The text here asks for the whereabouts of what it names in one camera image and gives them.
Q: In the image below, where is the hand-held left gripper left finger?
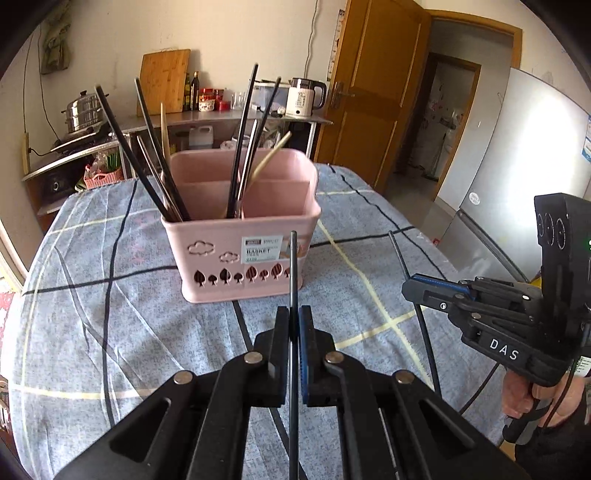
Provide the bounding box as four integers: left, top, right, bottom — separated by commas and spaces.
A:
53, 305, 293, 480

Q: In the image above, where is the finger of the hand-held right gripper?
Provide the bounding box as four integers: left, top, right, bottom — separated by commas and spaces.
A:
413, 293, 544, 342
401, 274, 544, 308

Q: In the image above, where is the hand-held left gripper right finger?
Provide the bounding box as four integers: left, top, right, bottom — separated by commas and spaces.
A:
298, 305, 532, 480

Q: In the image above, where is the black chopstick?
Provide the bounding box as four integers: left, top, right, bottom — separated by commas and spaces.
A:
288, 230, 301, 480
388, 230, 441, 402
236, 76, 282, 217
226, 63, 259, 219
134, 78, 192, 220
95, 84, 182, 221

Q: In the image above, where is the pink plastic utensil basket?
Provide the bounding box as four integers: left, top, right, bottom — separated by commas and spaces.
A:
161, 148, 321, 304

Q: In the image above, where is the silver metal chopstick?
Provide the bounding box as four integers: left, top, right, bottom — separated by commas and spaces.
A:
136, 135, 183, 221
236, 119, 259, 217

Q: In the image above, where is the person's right forearm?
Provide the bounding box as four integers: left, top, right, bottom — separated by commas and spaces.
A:
510, 413, 591, 480

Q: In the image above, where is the person's right hand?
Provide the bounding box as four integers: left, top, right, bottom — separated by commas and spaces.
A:
501, 364, 591, 432

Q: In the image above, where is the silver refrigerator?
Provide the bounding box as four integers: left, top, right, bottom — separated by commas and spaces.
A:
434, 67, 591, 282

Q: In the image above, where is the blue checked blanket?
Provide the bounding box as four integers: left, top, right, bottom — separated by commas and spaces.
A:
0, 164, 532, 480

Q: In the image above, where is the wooden chopstick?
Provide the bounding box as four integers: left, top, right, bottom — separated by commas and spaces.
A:
249, 131, 293, 181
159, 102, 169, 164

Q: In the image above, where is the wooden door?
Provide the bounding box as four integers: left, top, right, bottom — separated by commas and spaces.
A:
314, 0, 432, 195

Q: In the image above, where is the white plastic jug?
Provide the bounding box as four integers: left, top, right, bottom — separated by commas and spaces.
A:
188, 126, 214, 151

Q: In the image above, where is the white electric kettle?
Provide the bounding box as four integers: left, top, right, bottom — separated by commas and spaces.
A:
285, 78, 328, 118

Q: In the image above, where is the metal shelf table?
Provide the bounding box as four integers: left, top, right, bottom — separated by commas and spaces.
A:
111, 110, 333, 162

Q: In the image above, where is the small pink woven basket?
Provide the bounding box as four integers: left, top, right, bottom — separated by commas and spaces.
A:
84, 166, 124, 190

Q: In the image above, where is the metal side shelf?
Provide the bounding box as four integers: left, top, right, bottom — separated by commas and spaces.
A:
21, 138, 139, 217

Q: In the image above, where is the black induction cooker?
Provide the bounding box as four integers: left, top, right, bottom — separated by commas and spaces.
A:
50, 127, 112, 153

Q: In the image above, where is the wooden cutting board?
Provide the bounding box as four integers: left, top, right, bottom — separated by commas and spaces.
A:
136, 48, 191, 116

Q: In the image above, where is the steel steamer pot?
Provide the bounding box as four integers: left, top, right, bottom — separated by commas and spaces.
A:
61, 90, 107, 134

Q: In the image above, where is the hanging grey cloth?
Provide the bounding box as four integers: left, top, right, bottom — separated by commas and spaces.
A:
39, 0, 75, 75

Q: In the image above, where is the metal door handle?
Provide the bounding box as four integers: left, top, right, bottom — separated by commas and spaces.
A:
330, 80, 356, 109

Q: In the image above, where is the wooden door frame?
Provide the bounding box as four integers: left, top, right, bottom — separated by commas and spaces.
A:
388, 9, 525, 204

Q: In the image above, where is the white wall cable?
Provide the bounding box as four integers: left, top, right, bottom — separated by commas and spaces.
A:
305, 0, 324, 79

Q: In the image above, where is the black wall cable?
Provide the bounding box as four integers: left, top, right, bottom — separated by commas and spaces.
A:
23, 28, 61, 153

